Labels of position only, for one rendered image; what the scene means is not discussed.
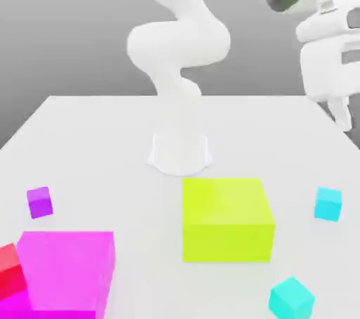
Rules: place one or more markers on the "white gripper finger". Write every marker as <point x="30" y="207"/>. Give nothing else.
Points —
<point x="341" y="113"/>

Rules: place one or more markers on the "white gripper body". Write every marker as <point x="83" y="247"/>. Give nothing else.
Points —
<point x="320" y="74"/>

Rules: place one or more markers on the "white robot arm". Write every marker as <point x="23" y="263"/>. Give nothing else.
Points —
<point x="180" y="43"/>

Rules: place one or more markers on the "small cyan cube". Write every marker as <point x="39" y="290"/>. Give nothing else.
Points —
<point x="327" y="205"/>

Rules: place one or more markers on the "small turquoise cube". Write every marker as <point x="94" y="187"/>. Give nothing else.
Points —
<point x="291" y="299"/>

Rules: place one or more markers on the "small purple cube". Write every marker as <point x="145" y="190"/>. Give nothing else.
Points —
<point x="40" y="203"/>

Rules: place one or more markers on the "small red cube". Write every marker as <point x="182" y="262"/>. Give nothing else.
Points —
<point x="9" y="271"/>

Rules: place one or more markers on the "large yellow-green box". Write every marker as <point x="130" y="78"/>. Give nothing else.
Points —
<point x="225" y="223"/>

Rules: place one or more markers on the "large magenta box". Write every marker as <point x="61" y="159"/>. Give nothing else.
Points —
<point x="67" y="271"/>

